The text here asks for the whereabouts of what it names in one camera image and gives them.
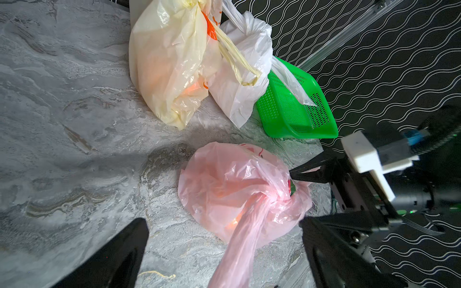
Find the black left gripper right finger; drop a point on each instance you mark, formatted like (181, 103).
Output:
(335, 264)

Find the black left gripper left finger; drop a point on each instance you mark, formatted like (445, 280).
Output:
(116, 264)

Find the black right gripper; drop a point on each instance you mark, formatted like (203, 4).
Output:
(367, 217)

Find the pink plastic bag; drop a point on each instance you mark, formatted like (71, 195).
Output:
(244, 195)

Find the white plastic bag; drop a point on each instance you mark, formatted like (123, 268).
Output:
(247, 48)

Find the yellow plastic bag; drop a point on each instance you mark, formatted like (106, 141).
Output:
(174, 54)

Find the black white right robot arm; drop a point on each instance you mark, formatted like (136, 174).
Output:
(434, 182)

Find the green plastic basket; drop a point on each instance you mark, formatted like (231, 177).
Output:
(283, 116)

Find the aluminium corner post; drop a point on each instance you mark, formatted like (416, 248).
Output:
(372, 14)

